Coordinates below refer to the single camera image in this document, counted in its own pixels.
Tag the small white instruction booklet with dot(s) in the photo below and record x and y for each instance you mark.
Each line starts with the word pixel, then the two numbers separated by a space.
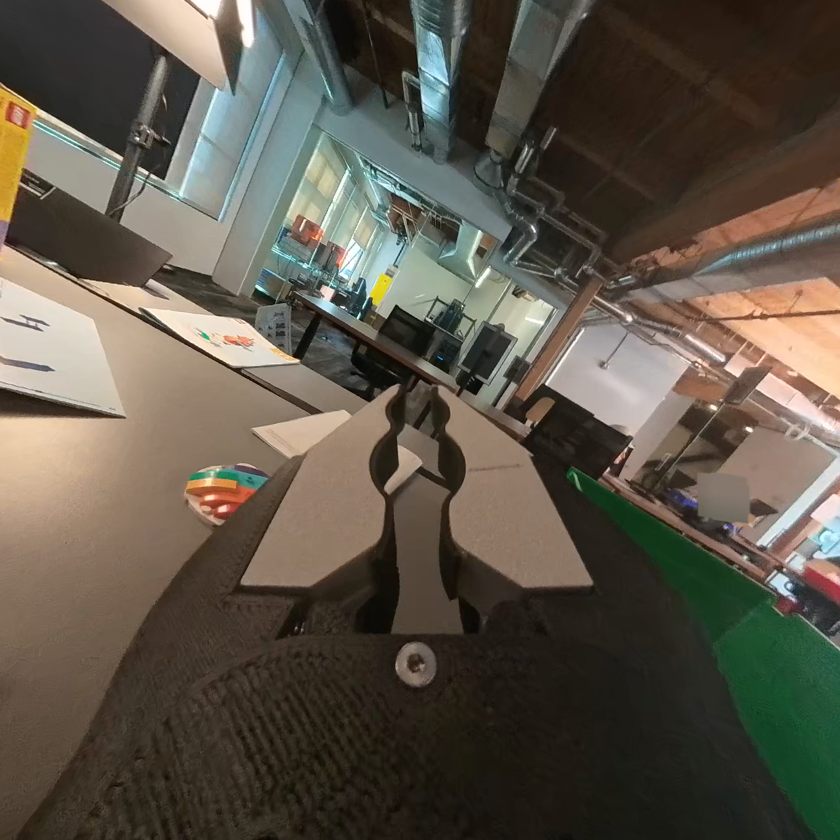
pixel 295 433

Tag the printed paper sheet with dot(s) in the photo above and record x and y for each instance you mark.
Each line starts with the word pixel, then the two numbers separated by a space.
pixel 275 328

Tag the light stand with white panel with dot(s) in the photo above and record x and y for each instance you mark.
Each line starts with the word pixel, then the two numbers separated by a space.
pixel 141 131

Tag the long wooden office table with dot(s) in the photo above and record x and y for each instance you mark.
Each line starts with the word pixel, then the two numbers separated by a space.
pixel 387 344

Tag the green plastic bin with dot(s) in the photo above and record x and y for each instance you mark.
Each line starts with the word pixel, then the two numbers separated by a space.
pixel 774 669

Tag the black mesh office chair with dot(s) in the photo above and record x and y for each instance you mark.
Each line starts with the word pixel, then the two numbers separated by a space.
pixel 400 334

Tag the yellow toy brick box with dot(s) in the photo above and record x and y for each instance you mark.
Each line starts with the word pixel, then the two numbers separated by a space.
pixel 12 164

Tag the chair with tan backrest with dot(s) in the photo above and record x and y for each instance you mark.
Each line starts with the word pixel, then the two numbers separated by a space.
pixel 539 410

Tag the yellow sign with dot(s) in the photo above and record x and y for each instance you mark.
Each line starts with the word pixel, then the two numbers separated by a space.
pixel 380 292

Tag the instruction booklet with colourful figure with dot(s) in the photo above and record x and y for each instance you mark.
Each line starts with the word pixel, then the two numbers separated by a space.
pixel 216 338

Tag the rainbow toy brick piece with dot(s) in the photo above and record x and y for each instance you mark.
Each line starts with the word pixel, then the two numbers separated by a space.
pixel 220 489

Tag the flexible silver ceiling duct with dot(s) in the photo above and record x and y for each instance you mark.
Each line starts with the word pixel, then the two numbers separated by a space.
pixel 754 253

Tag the monitor on rolling stand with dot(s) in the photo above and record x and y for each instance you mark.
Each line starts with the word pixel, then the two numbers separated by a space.
pixel 489 351

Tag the round silver ceiling duct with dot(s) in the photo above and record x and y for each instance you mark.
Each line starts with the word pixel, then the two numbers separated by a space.
pixel 439 72

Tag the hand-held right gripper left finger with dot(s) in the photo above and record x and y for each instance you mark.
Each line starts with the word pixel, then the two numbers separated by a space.
pixel 315 512

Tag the black flat board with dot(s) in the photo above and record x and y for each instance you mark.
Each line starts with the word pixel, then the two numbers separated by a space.
pixel 79 243

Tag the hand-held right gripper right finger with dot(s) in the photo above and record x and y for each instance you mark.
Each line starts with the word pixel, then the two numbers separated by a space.
pixel 518 525

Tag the large pale blue instruction booklet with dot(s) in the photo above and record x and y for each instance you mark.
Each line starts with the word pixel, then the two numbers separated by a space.
pixel 46 354

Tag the rectangular silver ceiling duct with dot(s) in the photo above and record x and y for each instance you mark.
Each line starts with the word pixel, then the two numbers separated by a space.
pixel 538 59

